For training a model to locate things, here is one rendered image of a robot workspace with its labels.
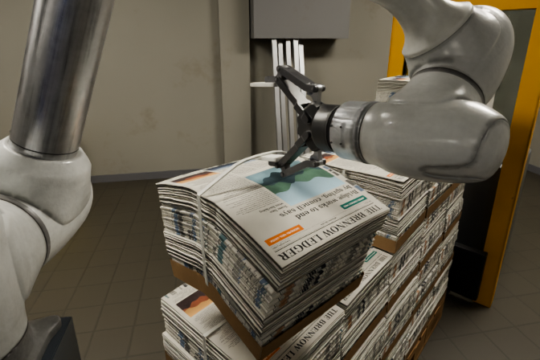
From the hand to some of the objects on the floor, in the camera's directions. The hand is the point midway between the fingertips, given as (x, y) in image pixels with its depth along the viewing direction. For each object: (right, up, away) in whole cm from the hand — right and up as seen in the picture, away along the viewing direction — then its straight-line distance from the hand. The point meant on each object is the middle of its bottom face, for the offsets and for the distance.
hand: (260, 120), depth 69 cm
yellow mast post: (+127, -92, +138) cm, 208 cm away
